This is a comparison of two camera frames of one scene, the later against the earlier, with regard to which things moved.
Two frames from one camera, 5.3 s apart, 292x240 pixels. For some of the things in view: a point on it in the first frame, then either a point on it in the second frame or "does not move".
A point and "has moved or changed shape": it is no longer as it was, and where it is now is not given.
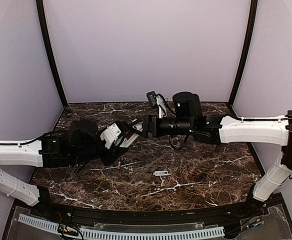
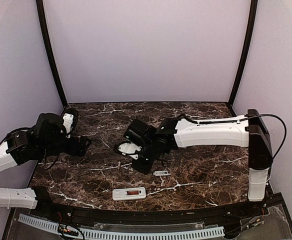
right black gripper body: x=154 y=119 → x=145 y=167
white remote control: x=130 y=137 has moved or changed shape
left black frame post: x=45 y=33 does not move
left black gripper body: x=110 y=158 → x=72 y=149
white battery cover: x=161 y=173 does not move
